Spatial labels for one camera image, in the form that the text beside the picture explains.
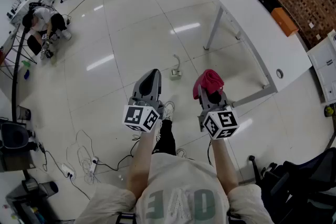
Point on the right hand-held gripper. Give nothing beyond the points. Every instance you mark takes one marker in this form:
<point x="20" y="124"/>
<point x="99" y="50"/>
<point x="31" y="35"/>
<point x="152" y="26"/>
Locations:
<point x="221" y="123"/>

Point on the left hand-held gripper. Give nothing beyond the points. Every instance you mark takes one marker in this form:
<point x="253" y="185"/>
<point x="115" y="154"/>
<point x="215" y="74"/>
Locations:
<point x="140" y="115"/>

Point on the pink cloth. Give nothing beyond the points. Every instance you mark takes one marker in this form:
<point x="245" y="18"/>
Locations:
<point x="208" y="80"/>

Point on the green handled floor tool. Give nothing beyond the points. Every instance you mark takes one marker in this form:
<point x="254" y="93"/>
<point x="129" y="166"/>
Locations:
<point x="179" y="64"/>

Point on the person's right forearm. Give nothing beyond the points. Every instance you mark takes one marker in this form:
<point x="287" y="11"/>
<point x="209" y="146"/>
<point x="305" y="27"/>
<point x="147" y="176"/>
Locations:
<point x="223" y="165"/>

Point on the person's left forearm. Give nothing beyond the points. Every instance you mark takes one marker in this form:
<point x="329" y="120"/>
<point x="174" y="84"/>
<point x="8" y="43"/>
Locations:
<point x="143" y="160"/>

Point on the person's left white shoe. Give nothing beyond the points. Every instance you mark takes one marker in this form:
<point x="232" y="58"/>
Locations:
<point x="168" y="111"/>

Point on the person's white shoe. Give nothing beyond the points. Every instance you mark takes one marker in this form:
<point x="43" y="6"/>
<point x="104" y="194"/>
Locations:
<point x="181" y="153"/>
<point x="168" y="111"/>

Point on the person's black striped trousers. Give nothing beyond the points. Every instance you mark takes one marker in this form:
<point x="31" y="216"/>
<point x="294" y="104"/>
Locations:
<point x="165" y="139"/>

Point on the person's right white shoe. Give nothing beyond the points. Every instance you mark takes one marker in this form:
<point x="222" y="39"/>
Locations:
<point x="181" y="153"/>

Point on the person's white t-shirt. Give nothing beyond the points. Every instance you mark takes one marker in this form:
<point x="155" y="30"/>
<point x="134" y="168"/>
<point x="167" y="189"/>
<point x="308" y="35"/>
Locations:
<point x="183" y="178"/>

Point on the white table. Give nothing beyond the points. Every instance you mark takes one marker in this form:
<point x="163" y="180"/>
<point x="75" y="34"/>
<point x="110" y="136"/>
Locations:
<point x="262" y="34"/>

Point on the white power strip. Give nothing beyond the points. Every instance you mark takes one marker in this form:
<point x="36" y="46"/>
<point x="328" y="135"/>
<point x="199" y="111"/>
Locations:
<point x="68" y="170"/>
<point x="94" y="164"/>

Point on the orange box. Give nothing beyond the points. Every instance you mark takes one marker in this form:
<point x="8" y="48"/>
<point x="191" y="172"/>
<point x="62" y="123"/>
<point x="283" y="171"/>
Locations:
<point x="284" y="22"/>

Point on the black box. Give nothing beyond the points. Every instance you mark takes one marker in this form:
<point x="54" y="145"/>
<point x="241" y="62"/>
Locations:
<point x="266" y="0"/>

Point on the white cabinet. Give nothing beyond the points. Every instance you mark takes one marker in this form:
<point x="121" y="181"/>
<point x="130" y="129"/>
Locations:
<point x="324" y="70"/>

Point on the yellow green toy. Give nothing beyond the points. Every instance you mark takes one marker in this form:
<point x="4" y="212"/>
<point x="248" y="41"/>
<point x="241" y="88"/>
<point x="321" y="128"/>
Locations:
<point x="329" y="110"/>

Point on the blue bottle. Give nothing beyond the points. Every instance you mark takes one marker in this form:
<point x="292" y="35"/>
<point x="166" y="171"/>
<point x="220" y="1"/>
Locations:
<point x="27" y="74"/>

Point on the green spray bottle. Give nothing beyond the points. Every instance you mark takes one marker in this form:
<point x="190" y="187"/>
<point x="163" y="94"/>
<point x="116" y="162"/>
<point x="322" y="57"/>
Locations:
<point x="26" y="63"/>

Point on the grey mesh bin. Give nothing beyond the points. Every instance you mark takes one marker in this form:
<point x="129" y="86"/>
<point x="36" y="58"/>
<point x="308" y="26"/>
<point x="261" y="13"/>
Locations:
<point x="23" y="112"/>

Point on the black metal pole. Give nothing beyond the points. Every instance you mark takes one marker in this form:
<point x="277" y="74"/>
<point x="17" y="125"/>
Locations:
<point x="14" y="86"/>

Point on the white office desk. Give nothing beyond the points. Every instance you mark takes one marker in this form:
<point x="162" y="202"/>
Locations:
<point x="26" y="1"/>

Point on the brown cardboard box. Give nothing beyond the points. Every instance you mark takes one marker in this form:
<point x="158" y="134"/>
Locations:
<point x="15" y="162"/>

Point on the dark storage crate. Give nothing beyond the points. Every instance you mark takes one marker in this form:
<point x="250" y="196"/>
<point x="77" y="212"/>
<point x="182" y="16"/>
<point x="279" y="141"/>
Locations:
<point x="26" y="207"/>

